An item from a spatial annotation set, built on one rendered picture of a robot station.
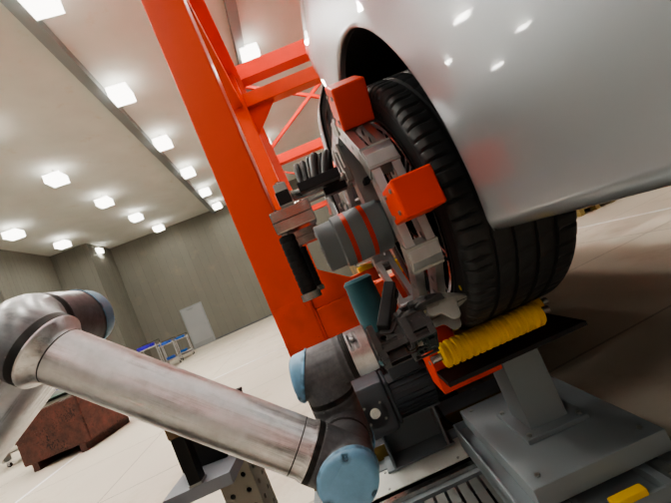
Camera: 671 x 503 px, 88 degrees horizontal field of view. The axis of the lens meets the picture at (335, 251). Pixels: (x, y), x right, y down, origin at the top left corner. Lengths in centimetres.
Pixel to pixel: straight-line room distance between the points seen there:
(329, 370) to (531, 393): 56
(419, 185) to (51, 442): 564
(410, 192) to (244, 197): 94
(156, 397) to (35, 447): 548
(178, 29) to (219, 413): 152
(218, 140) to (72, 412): 456
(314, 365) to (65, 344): 39
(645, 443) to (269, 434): 76
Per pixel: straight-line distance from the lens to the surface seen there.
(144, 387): 60
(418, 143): 66
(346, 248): 85
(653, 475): 102
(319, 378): 67
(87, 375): 63
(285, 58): 460
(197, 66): 167
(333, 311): 135
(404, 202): 58
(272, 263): 136
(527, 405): 104
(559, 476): 94
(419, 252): 67
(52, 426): 581
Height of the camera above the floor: 78
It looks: 3 degrees up
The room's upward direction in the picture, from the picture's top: 23 degrees counter-clockwise
